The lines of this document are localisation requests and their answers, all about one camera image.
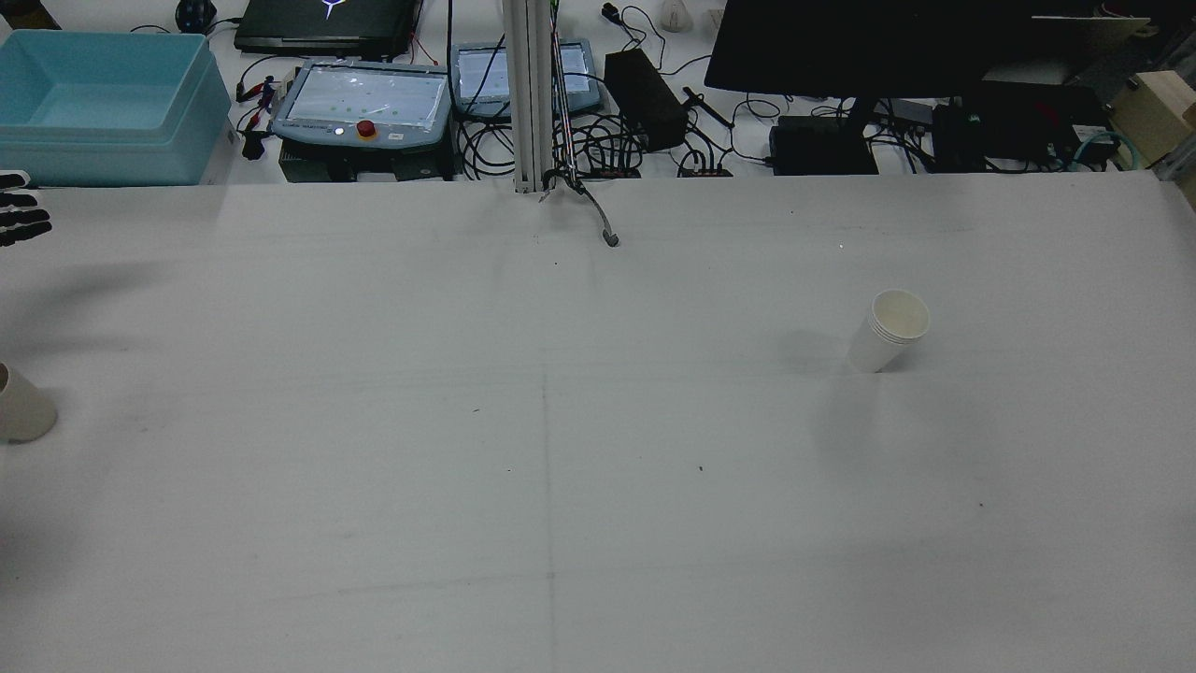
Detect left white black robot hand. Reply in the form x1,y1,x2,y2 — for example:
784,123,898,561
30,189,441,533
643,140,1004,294
0,171,53,249

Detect beige paper cup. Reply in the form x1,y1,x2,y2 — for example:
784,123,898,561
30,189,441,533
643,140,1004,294
0,363,58,444

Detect white paper cups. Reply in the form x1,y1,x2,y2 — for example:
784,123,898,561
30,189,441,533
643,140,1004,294
847,289,932,374

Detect light blue plastic bin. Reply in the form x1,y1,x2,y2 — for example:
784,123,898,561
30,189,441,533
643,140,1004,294
0,29,234,187

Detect red black clip leads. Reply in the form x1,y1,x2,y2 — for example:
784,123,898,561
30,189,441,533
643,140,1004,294
236,75,283,134

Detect black box under pendant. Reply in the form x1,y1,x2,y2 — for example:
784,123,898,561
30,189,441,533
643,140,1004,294
278,140,460,184

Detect black laptop with logo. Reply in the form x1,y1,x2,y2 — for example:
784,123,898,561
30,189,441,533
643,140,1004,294
233,0,423,61

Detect grey teach pendant red button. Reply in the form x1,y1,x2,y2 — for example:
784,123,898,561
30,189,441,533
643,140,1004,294
451,38,605,120
270,60,455,153

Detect black power brick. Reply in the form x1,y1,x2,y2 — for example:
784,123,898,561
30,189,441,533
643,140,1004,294
604,48,691,152

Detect black monitor stand base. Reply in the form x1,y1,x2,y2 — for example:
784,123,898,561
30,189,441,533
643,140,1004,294
769,97,880,177

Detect black computer monitor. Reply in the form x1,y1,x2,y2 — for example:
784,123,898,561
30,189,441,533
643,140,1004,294
704,0,1196,101

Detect black electronics box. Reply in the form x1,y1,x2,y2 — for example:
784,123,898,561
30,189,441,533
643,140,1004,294
932,81,1115,173

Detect light wooden box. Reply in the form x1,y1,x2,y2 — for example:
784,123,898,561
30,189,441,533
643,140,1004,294
1109,70,1196,170

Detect aluminium extrusion post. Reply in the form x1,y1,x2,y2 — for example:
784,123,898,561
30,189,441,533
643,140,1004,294
502,0,560,195

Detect teal cable loop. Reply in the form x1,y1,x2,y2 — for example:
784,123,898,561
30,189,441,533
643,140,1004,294
1069,130,1138,172

